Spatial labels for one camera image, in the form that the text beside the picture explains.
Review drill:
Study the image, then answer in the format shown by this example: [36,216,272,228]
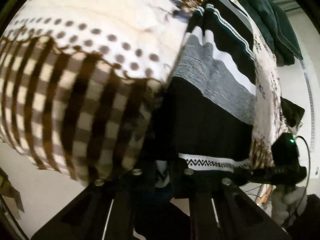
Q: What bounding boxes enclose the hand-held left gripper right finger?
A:
[172,162,292,240]

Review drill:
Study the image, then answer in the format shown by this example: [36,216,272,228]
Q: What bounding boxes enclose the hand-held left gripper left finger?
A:
[31,160,173,240]

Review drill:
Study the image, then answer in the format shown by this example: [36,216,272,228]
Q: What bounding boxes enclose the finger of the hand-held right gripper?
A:
[231,166,275,180]

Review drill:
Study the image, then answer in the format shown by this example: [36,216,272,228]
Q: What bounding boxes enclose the striped knit sweater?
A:
[141,0,258,189]

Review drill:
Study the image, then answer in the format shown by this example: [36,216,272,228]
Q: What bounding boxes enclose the person's right hand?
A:
[271,186,308,228]

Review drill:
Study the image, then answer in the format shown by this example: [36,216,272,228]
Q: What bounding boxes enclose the person's black pants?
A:
[134,197,192,240]

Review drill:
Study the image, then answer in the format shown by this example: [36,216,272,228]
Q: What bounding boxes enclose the black cloth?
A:
[281,97,306,128]

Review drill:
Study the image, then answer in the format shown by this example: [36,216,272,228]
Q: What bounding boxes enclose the dark green pillow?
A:
[269,0,304,67]

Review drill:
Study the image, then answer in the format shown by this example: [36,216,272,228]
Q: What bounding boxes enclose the dark green blanket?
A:
[234,0,295,67]

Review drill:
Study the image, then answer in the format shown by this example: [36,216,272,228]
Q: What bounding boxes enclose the floral bedspread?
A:
[0,0,284,188]

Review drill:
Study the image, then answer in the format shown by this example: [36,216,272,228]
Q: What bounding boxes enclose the black cable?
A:
[287,135,312,228]

